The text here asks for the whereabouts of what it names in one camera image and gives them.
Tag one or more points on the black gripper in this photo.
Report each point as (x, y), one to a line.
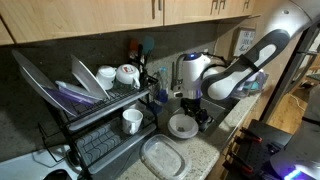
(192, 108)

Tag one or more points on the white bowl with flower pattern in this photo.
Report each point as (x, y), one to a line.
(182, 126)

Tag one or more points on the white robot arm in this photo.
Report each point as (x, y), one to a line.
(282, 19)

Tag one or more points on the metal kitchen faucet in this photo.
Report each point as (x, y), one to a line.
(176, 81)

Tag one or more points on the blue dish soap bottle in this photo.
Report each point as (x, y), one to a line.
(162, 77)

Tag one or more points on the clear plastic container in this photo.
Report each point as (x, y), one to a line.
(165, 158)

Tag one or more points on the white mug lower rack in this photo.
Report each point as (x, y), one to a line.
(131, 121)

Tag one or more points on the purple white water filter pitcher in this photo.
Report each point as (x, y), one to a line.
(252, 85)

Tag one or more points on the white mug with red label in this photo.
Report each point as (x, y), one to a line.
(129, 75)

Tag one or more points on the utensil holder with utensils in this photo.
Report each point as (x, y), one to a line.
(139, 54)

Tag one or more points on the white cup upside down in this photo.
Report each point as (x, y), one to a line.
(105, 76)

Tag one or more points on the grey drying mat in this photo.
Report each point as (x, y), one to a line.
(97, 143)

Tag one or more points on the black two-tier dish rack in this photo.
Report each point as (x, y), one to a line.
(89, 118)

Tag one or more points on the purple plastic lid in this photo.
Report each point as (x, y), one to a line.
(76, 94)

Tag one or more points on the white plate upright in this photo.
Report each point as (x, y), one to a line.
(87, 79)

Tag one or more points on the large white plate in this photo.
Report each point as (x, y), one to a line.
(41, 84)

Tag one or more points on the wooden upper cabinets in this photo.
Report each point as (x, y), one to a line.
(24, 21)

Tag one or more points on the framed wall sign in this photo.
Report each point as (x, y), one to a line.
(244, 40)

